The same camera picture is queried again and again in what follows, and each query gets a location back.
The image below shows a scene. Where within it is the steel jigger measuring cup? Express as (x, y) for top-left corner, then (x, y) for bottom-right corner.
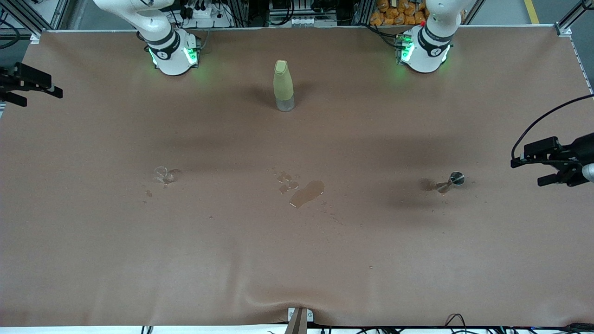
(436, 172), (465, 194)

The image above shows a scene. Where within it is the small clear glass cup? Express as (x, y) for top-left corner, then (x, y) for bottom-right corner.
(154, 166), (175, 185)

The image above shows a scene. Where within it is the white power strip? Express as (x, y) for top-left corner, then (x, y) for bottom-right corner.
(179, 0), (232, 28)

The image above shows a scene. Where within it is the orange packets pile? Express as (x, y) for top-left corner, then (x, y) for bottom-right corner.
(370, 0), (430, 27)

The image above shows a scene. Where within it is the brown table mat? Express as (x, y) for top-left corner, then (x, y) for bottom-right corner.
(0, 26), (594, 328)

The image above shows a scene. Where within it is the brown liquid puddle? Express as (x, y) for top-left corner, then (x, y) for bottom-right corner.
(289, 180), (325, 209)

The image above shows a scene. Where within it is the yellow-green bottle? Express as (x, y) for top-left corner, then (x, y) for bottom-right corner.
(273, 59), (296, 112)

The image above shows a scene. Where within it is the white socket box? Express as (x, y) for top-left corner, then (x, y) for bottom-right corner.
(269, 0), (338, 27)

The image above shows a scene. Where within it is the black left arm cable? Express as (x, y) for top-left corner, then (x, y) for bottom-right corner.
(510, 95), (594, 161)

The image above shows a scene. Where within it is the aluminium frame profile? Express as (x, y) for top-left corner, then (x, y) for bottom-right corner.
(0, 0), (70, 45)
(557, 0), (594, 37)

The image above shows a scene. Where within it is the aluminium profile post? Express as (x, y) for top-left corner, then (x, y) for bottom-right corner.
(285, 307), (314, 334)

